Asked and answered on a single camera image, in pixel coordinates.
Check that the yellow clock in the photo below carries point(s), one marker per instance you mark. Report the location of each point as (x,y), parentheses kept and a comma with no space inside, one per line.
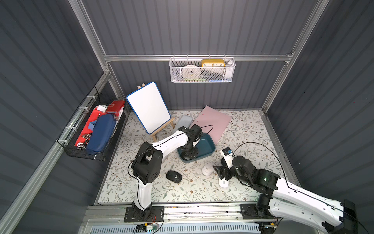
(213,63)

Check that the white wire wall basket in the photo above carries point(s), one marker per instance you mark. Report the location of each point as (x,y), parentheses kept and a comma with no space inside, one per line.
(208,74)

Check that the white tape roll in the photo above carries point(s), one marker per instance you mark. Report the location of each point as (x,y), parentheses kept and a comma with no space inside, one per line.
(191,72)

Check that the blue framed whiteboard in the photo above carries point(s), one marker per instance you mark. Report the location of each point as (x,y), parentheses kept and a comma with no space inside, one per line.
(133,100)

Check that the black Lecoo mouse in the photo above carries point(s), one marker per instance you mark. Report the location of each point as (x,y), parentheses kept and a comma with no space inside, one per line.
(185,157)
(174,176)

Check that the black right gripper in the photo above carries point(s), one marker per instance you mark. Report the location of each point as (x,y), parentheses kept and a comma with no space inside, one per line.
(223,172)

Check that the teal plastic storage box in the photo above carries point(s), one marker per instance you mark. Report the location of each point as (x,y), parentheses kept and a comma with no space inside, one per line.
(205,147)

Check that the light blue pencil case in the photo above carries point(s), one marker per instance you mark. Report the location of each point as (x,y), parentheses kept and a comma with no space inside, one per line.
(184,121)

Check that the floral table mat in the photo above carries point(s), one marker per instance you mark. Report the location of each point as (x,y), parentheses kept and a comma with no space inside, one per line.
(249,134)

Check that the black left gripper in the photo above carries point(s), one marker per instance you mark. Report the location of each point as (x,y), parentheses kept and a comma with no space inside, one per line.
(188,149)

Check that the pink folder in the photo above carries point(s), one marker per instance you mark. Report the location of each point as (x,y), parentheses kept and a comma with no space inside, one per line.
(212,122)

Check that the navy blue pouch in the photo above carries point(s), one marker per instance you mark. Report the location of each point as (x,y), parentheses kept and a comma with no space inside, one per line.
(101,134)

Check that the black wire side basket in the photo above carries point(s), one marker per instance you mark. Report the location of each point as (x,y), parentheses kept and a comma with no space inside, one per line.
(67,140)

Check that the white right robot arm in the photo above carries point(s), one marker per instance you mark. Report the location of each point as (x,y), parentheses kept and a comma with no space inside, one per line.
(280,198)

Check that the red package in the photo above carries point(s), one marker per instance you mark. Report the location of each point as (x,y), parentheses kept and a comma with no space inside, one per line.
(116,108)

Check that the white slim mouse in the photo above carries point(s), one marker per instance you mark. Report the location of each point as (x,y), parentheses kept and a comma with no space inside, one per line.
(223,183)

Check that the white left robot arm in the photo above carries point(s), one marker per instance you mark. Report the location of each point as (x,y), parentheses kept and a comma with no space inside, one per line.
(148,161)

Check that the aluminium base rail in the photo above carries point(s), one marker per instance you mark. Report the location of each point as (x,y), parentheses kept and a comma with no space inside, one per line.
(188,218)

